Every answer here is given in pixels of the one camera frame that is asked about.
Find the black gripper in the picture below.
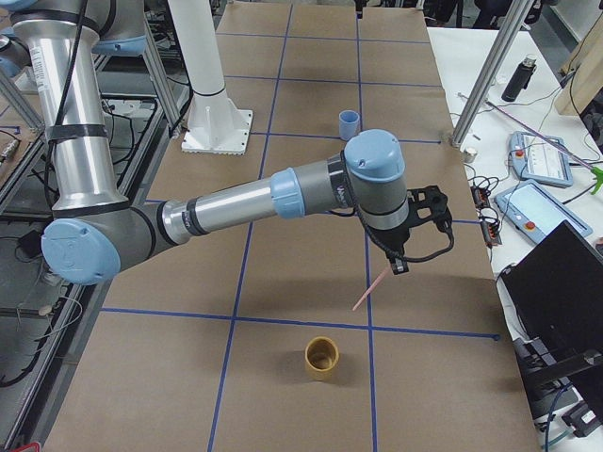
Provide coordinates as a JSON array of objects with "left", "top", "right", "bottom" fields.
[{"left": 376, "top": 225, "right": 410, "bottom": 275}]

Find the pink chopstick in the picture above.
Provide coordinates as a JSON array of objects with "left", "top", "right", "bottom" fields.
[{"left": 351, "top": 266, "right": 391, "bottom": 312}]

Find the blue plastic cup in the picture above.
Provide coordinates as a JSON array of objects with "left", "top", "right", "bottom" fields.
[{"left": 338, "top": 110, "right": 360, "bottom": 141}]

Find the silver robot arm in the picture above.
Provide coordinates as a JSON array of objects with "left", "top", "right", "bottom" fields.
[{"left": 1, "top": 1, "right": 410, "bottom": 285}]

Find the tan wooden cup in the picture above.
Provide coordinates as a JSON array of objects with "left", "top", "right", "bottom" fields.
[{"left": 303, "top": 336, "right": 340, "bottom": 381}]

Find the black power strip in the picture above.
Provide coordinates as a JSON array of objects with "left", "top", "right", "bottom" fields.
[{"left": 470, "top": 186, "right": 502, "bottom": 249}]

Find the small metal cylinder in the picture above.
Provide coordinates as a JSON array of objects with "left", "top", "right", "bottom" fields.
[{"left": 463, "top": 147, "right": 478, "bottom": 164}]

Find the lower blue teach pendant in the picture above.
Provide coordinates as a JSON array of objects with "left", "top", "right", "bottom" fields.
[{"left": 495, "top": 180, "right": 593, "bottom": 244}]

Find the blue teach pendant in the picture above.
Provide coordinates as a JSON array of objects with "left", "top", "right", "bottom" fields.
[
  {"left": 495, "top": 180, "right": 593, "bottom": 244},
  {"left": 509, "top": 131, "right": 574, "bottom": 187}
]

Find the upper blue teach pendant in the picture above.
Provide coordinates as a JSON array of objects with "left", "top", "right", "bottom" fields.
[{"left": 509, "top": 131, "right": 574, "bottom": 187}]

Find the reacher grabber tool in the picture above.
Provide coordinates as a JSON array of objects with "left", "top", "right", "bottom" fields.
[{"left": 483, "top": 100, "right": 603, "bottom": 195}]

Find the black water bottle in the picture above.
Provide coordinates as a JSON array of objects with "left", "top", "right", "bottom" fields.
[{"left": 501, "top": 54, "right": 537, "bottom": 103}]

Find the wooden board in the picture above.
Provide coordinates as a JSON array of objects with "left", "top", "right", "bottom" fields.
[{"left": 553, "top": 1, "right": 602, "bottom": 115}]

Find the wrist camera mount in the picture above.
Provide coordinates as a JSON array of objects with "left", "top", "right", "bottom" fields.
[{"left": 405, "top": 186, "right": 452, "bottom": 234}]

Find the white camera mast column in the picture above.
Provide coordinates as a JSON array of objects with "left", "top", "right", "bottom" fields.
[{"left": 169, "top": 0, "right": 253, "bottom": 155}]

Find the aluminium frame post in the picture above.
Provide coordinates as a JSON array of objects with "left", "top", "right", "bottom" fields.
[{"left": 450, "top": 0, "right": 532, "bottom": 148}]

